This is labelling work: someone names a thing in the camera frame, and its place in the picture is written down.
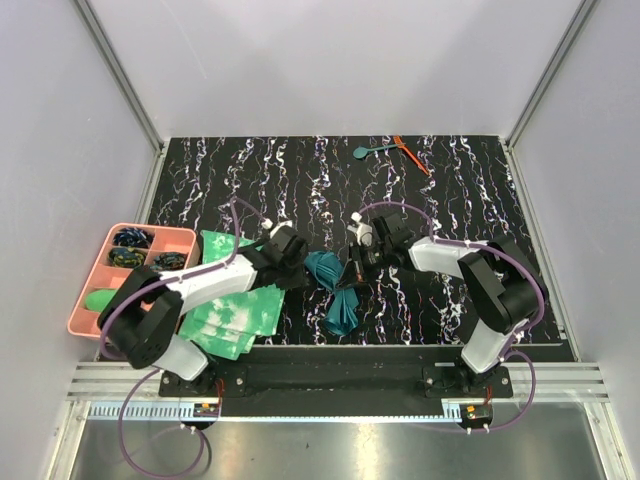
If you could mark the black marble pattern mat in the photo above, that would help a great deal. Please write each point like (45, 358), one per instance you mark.
(469, 192)

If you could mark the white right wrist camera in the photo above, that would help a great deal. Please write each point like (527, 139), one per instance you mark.
(360, 232)

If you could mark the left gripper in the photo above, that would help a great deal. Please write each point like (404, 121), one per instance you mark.
(299, 279)

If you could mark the teal satin napkin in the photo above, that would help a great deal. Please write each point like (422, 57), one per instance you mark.
(326, 268)

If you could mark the left aluminium frame post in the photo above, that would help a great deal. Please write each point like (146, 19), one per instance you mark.
(104, 46)

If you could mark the teal plastic spoon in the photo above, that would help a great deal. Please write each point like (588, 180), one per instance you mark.
(361, 152)

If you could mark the aluminium front rail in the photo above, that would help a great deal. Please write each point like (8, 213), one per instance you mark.
(114, 392)

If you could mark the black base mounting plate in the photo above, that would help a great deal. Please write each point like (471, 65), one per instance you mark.
(438, 369)

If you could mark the pink compartment tray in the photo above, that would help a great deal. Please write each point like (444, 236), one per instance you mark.
(83, 322)

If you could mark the aluminium frame post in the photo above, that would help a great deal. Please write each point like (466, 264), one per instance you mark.
(560, 54)
(104, 46)

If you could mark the dark blue rolled cloth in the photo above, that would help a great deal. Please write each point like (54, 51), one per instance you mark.
(168, 261)

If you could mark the green rolled cloth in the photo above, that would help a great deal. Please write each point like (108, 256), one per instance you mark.
(99, 299)

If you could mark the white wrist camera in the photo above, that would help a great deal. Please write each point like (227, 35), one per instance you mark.
(280, 234)
(360, 232)

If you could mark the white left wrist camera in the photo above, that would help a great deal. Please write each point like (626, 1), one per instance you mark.
(280, 234)

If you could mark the green tie-dye cloth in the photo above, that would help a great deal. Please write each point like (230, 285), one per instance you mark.
(228, 326)

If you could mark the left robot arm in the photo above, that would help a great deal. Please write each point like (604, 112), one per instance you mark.
(141, 320)

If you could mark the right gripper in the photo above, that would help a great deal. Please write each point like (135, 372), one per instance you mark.
(355, 272)

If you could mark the orange plastic fork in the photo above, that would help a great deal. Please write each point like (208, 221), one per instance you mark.
(398, 141)

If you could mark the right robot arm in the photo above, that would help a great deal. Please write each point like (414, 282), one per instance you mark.
(500, 281)

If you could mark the right aluminium frame post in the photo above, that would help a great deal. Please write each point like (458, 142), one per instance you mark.
(560, 54)

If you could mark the blue patterned rolled cloth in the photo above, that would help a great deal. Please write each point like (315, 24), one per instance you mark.
(133, 237)

